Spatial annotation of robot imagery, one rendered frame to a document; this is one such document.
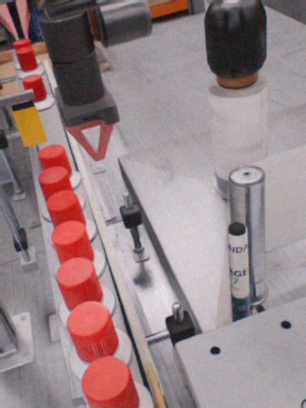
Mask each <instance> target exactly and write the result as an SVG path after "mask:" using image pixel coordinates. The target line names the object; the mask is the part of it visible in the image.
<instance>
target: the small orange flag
mask: <svg viewBox="0 0 306 408"><path fill-rule="evenodd" d="M11 108H12V109H11V111H12V114H13V116H14V118H15V122H16V124H17V126H18V129H19V133H20V136H21V139H22V140H23V142H24V145H25V148H28V147H31V146H33V145H37V144H40V143H43V142H46V141H47V140H46V132H45V130H44V127H43V124H42V122H41V119H40V116H39V114H38V112H37V109H36V103H34V100H30V101H27V102H25V103H21V104H18V105H11Z"/></svg>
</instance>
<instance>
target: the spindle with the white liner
mask: <svg viewBox="0 0 306 408"><path fill-rule="evenodd" d="M204 29H205V40H206V51H207V62H208V64H209V70H210V71H211V72H212V73H213V74H215V75H216V77H215V78H214V79H212V80H210V81H209V87H208V89H209V115H210V123H211V137H212V144H213V158H214V166H215V167H214V175H215V176H216V177H217V178H216V179H215V182H214V187H215V190H216V191H217V192H218V194H219V195H221V196H222V197H223V198H225V199H228V176H229V173H230V171H231V170H233V169H234V168H235V167H238V166H242V165H247V164H250V163H252V162H254V161H257V160H260V159H261V158H266V157H267V156H268V152H267V137H268V124H267V116H268V80H267V79H266V78H265V76H263V75H262V74H259V71H260V70H261V68H262V65H263V63H264V62H265V61H266V58H267V53H266V52H267V15H266V11H265V8H264V7H263V5H262V2H261V0H214V1H212V2H211V3H210V5H209V8H208V10H207V12H206V14H205V17H204Z"/></svg>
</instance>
